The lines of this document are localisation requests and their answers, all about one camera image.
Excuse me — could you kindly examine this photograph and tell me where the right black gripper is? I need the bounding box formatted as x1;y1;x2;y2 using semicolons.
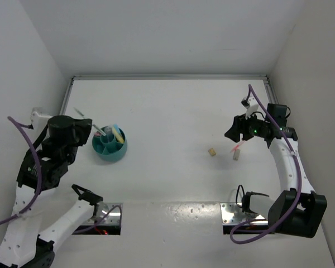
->
224;110;269;142

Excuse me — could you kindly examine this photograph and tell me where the blue highlighter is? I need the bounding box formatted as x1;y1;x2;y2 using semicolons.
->
113;124;120;132

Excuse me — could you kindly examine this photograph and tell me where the yellow highlighter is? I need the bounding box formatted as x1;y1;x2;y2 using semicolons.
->
112;127;125;144

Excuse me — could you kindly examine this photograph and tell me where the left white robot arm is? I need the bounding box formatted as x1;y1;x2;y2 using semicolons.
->
0;115;103;267

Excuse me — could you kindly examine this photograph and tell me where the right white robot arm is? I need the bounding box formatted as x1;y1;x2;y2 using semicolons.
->
224;100;327;238

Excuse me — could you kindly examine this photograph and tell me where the red transparent pen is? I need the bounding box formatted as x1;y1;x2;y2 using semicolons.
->
230;140;245;153

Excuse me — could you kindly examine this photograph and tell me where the small grey eraser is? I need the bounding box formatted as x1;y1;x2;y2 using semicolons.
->
233;149;240;161

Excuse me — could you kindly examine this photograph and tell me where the small yellow eraser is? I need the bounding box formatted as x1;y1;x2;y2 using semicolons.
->
208;148;216;156

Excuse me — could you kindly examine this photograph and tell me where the teal round divided container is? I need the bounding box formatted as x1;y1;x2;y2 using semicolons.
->
92;128;128;162

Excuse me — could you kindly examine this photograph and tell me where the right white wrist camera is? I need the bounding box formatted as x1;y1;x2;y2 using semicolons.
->
241;96;259;118

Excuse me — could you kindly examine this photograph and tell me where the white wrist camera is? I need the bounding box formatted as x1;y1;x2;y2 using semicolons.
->
30;107;52;131
241;96;259;118

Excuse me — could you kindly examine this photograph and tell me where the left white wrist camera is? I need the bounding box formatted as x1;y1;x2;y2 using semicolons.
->
30;107;52;131

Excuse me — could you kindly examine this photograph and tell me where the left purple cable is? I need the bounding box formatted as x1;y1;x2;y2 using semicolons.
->
0;116;122;249

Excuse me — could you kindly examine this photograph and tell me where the purple cable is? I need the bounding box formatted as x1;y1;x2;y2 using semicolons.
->
0;116;122;249
229;84;303;244

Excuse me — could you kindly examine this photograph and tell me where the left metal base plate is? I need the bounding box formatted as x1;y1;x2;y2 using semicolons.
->
92;202;123;225

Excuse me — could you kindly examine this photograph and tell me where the metal base plate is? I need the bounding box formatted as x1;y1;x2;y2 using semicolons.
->
220;202;268;226
92;202;123;225

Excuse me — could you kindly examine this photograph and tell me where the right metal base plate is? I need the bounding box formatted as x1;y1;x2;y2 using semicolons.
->
220;202;268;226

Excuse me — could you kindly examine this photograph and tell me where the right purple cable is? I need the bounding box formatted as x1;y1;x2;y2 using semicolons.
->
229;84;303;244

